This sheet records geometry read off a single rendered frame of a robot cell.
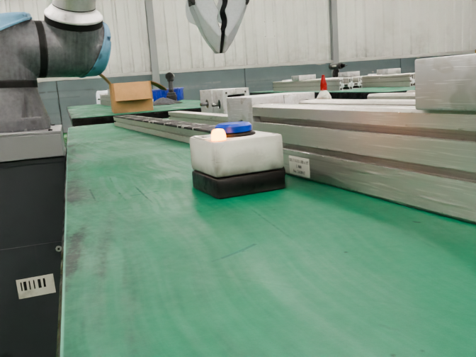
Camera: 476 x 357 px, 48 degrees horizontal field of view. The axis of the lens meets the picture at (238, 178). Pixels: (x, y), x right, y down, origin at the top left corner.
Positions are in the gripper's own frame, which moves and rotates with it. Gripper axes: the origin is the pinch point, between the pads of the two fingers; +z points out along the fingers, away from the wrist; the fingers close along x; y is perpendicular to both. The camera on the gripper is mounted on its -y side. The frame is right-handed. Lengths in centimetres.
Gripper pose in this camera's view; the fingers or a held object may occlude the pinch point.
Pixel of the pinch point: (222, 40)
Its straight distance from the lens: 58.6
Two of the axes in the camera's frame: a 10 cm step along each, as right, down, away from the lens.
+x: -9.2, 1.3, -3.8
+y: -3.9, -1.3, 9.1
